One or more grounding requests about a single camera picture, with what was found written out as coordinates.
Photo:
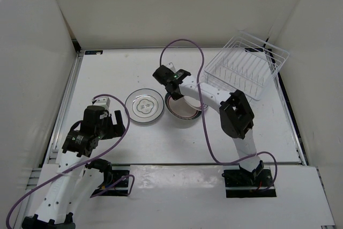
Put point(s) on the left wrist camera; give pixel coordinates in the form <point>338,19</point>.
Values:
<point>101,104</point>

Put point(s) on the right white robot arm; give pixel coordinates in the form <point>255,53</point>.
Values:
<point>236,115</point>

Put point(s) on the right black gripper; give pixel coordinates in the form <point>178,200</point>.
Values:
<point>176,97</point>

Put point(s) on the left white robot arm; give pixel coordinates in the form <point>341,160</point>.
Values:
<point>78,174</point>

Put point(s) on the white wire dish rack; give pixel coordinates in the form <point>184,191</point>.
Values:
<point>255,74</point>

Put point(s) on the teal rimmed white plate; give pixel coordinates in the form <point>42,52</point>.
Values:
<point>181,109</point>

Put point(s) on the black label sticker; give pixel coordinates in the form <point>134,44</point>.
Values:
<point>258,50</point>
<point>93,52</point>

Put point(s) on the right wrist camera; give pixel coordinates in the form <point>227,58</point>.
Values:
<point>171,67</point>

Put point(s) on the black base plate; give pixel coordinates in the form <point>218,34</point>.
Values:
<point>120,184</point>
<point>238,186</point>

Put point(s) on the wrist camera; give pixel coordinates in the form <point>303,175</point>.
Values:
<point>171,67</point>
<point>101,104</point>

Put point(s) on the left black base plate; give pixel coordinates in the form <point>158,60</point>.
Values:
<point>120,184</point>

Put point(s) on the aluminium rail frame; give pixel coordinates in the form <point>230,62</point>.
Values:
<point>51,153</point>

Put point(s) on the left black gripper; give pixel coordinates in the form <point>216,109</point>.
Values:
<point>119,127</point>

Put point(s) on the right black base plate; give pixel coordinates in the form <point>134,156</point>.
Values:
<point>238,186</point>

